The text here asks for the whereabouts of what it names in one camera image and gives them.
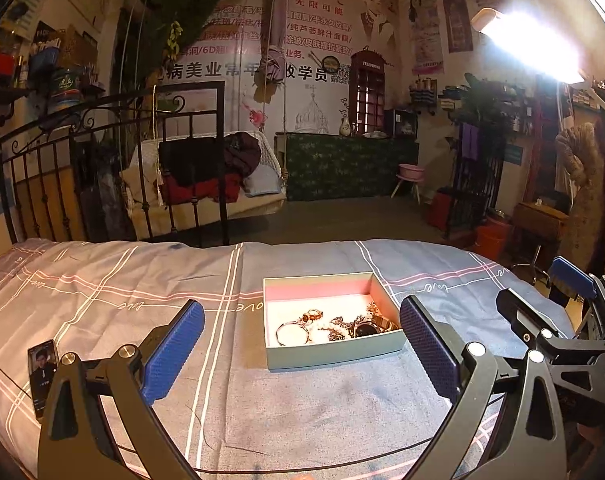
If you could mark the pink portrait wall poster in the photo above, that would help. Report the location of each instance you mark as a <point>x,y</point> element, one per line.
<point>425,30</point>

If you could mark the bright white lamp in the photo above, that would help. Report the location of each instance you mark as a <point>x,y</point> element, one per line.
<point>522,40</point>

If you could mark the small wooden desk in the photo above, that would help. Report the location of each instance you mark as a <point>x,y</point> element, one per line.
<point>537,220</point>

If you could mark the black appliance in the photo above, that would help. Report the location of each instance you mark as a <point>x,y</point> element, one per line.
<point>400,122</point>

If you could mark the red phone booth decal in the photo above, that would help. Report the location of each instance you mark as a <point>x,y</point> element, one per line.
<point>367,95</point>

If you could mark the wall shelf with bottles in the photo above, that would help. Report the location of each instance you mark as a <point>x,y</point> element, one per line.
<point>427,95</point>

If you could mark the cream vase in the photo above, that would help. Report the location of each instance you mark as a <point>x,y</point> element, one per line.
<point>346,126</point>

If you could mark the black iron bed frame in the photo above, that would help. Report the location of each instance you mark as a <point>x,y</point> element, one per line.
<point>222,135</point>

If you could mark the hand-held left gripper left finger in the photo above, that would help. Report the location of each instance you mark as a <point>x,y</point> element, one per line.
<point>175,355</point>

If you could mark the black metal rack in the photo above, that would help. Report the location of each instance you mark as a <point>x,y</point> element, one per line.
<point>477,180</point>

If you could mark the green potted plant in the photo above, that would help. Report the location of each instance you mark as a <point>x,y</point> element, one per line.
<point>487,105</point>

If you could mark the white hanging swing chair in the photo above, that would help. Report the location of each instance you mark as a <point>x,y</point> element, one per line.
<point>270,155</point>

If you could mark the red box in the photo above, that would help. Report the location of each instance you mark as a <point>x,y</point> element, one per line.
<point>440,210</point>

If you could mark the wristwatch with dark dial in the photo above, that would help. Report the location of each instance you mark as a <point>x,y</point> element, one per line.
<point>365,330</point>

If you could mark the dark narrow wall poster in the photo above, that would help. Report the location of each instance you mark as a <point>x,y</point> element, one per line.
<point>457,17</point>

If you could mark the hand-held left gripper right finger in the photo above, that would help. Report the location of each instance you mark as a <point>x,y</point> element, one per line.
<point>427,350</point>

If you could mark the large printed wall poster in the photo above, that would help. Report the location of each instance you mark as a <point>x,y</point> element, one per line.
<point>322,35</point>

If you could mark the brown fur coat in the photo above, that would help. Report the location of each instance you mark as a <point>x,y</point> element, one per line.
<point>587,185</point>

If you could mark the pile of dark clothes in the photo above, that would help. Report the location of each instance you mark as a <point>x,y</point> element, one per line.
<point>192,160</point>

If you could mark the pale blue cushion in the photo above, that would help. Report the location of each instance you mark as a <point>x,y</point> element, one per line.
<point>262,180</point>

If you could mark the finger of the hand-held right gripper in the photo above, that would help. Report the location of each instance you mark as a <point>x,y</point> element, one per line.
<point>572,277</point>
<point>517,312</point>

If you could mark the grey striped bed cover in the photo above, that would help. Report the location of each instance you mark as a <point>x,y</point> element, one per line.
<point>132,310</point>

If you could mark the small gold brooch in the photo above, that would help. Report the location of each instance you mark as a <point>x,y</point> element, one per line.
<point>371,306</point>

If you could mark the red bucket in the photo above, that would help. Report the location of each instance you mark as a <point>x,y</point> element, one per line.
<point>492,242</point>

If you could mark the pale green cardboard box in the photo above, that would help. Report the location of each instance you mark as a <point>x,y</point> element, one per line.
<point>332,355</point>

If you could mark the green patterned counter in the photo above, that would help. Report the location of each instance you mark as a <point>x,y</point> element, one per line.
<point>342,165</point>

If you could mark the black smartphone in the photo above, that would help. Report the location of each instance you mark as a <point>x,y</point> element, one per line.
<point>42,375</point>

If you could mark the cluttered wall shelf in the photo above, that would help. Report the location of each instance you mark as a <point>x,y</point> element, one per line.
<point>57,85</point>

